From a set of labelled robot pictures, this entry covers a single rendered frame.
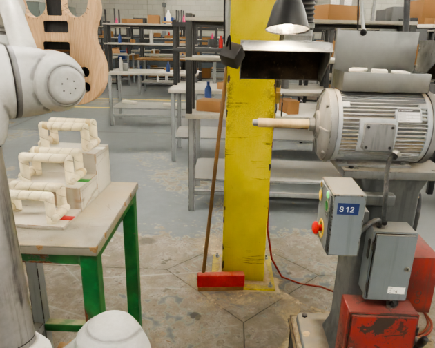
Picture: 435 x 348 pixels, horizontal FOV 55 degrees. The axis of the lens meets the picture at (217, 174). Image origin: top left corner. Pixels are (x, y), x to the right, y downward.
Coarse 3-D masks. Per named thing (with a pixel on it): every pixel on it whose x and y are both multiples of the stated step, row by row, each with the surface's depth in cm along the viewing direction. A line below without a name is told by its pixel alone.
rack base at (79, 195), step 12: (36, 180) 153; (48, 180) 153; (60, 180) 153; (96, 180) 161; (72, 192) 147; (84, 192) 151; (96, 192) 162; (24, 204) 151; (36, 204) 150; (72, 204) 149; (84, 204) 151
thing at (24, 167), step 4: (20, 160) 148; (20, 164) 148; (24, 164) 148; (28, 164) 150; (20, 168) 149; (24, 168) 149; (28, 168) 150; (20, 172) 150; (24, 172) 149; (28, 172) 150; (24, 176) 150; (28, 176) 150; (24, 180) 150; (28, 180) 151
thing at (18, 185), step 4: (12, 184) 142; (16, 184) 142; (20, 184) 142; (24, 184) 142; (28, 184) 142; (32, 184) 142; (36, 184) 142; (40, 184) 142; (44, 184) 142; (48, 184) 142; (52, 184) 141; (56, 184) 141; (60, 184) 142; (16, 188) 143; (20, 188) 143; (24, 188) 142; (28, 188) 142; (32, 188) 142; (36, 188) 142; (40, 188) 142; (44, 188) 142; (48, 188) 141; (52, 188) 141; (56, 188) 141; (60, 188) 141
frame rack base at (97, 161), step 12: (60, 144) 171; (72, 144) 171; (84, 156) 160; (96, 156) 160; (108, 156) 174; (48, 168) 163; (60, 168) 162; (96, 168) 161; (108, 168) 174; (108, 180) 175
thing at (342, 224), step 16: (336, 192) 120; (352, 192) 121; (320, 208) 133; (336, 208) 120; (352, 208) 120; (336, 224) 122; (352, 224) 122; (368, 224) 139; (320, 240) 131; (336, 240) 123; (352, 240) 123
